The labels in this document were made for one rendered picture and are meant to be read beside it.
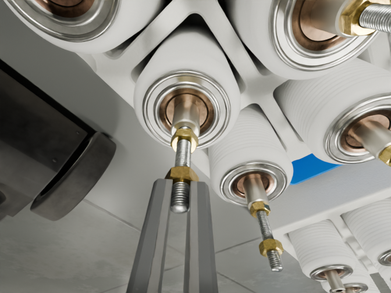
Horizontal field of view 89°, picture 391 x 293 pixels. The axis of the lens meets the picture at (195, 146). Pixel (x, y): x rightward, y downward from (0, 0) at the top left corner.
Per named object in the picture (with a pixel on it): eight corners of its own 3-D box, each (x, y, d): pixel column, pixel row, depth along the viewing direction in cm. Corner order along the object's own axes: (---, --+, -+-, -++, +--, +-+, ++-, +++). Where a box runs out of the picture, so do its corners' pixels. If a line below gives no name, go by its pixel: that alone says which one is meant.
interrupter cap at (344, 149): (433, 113, 18) (440, 117, 17) (356, 168, 22) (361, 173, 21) (376, 75, 15) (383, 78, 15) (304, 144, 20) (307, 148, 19)
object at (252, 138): (214, 136, 41) (223, 215, 27) (198, 96, 35) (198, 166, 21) (261, 122, 39) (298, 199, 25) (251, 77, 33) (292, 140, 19)
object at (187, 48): (224, 22, 29) (252, 54, 14) (219, 87, 35) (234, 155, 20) (157, 22, 29) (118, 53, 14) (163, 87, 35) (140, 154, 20)
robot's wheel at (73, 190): (82, 167, 56) (37, 236, 41) (65, 157, 54) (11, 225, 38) (127, 130, 49) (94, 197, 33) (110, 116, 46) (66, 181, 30)
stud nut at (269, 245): (259, 249, 18) (262, 259, 18) (256, 240, 17) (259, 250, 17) (281, 246, 18) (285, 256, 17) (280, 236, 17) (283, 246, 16)
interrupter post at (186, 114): (201, 99, 17) (201, 118, 14) (200, 123, 18) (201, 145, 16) (172, 99, 17) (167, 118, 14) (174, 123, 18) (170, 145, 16)
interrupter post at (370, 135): (385, 124, 18) (416, 147, 16) (362, 143, 20) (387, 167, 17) (368, 114, 18) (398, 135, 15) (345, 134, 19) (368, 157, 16)
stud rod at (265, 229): (251, 197, 22) (272, 273, 16) (249, 192, 22) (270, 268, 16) (260, 195, 22) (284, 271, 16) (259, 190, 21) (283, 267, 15)
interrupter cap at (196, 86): (235, 67, 15) (237, 70, 15) (225, 146, 20) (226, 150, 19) (136, 67, 15) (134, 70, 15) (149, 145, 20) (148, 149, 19)
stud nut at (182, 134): (201, 142, 15) (202, 149, 14) (182, 152, 15) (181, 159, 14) (187, 122, 14) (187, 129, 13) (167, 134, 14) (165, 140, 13)
